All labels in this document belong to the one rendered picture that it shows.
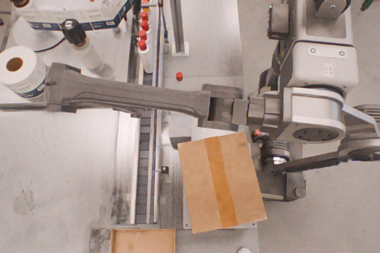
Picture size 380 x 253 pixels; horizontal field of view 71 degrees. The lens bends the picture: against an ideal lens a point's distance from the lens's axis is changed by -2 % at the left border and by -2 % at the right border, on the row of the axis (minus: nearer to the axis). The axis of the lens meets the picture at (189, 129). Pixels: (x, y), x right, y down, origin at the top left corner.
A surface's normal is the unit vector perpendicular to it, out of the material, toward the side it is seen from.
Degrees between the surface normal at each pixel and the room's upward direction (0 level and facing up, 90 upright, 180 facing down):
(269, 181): 0
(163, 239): 0
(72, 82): 28
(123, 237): 0
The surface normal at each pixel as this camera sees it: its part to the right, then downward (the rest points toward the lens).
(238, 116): -0.08, 0.00
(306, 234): -0.04, -0.35
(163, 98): 0.25, 0.04
